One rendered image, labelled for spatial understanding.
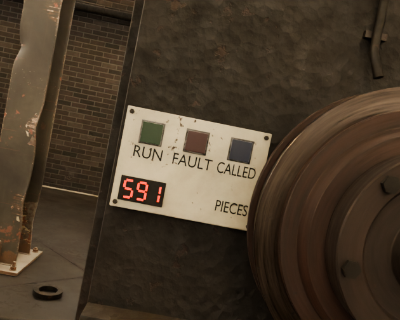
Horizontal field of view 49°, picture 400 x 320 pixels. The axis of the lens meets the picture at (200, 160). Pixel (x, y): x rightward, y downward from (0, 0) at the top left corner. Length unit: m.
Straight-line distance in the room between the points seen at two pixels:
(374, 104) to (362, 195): 0.16
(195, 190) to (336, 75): 0.33
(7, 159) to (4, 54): 4.06
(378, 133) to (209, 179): 0.29
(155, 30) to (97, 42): 6.18
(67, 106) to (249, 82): 6.23
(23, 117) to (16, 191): 0.53
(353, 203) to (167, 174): 0.33
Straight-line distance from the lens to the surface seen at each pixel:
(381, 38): 0.87
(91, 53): 6.98
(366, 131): 0.68
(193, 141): 0.77
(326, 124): 0.68
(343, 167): 0.65
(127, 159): 0.78
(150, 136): 0.77
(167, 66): 0.81
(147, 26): 0.82
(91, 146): 6.88
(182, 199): 0.79
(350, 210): 0.61
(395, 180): 0.62
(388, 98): 0.72
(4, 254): 3.54
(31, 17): 3.45
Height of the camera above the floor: 1.21
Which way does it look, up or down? 3 degrees down
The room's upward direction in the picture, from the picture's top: 11 degrees clockwise
